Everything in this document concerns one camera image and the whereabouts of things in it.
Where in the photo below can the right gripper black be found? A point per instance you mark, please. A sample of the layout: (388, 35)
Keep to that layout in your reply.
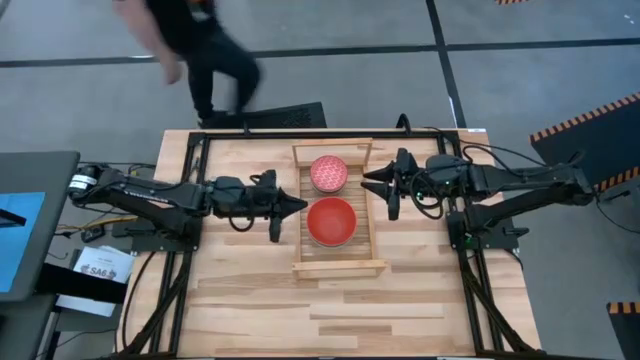
(440, 177)

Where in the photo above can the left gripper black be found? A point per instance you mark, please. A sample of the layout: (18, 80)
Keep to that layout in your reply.
(245, 197)

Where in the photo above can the plain red bowl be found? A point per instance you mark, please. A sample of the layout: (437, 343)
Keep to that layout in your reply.
(331, 221)

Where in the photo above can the red white patterned bowl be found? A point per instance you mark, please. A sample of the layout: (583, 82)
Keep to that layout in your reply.
(328, 172)

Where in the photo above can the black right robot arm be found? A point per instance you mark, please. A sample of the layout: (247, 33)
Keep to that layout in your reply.
(525, 177)

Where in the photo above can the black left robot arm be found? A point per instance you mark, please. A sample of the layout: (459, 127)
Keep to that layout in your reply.
(150, 192)

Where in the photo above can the long wooden slatted shelf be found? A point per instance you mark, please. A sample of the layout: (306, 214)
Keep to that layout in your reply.
(332, 255)

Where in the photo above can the black floor vent grate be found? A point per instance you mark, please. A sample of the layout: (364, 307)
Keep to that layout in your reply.
(295, 118)

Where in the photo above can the person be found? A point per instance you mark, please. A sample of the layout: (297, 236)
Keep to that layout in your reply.
(200, 40)

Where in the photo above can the white printed paper sheet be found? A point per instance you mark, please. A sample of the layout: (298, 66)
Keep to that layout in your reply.
(105, 262)

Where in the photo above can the small black controller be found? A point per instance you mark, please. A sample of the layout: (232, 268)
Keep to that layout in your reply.
(93, 234)

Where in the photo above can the large black hazard-striped board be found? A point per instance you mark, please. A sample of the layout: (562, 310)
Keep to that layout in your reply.
(595, 145)

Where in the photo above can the plain white paper sheet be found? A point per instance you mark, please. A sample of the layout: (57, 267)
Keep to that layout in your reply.
(85, 305)

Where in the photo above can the gray desk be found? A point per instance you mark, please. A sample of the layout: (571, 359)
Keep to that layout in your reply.
(45, 172)

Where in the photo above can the blue screen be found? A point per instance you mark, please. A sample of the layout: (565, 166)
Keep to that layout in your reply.
(20, 240)

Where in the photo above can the small black hazard-striped board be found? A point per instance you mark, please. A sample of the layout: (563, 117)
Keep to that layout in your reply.
(627, 335)

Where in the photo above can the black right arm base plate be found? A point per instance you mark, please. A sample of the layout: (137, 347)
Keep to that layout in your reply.
(500, 232)

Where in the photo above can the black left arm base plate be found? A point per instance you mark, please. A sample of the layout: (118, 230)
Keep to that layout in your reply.
(150, 242)

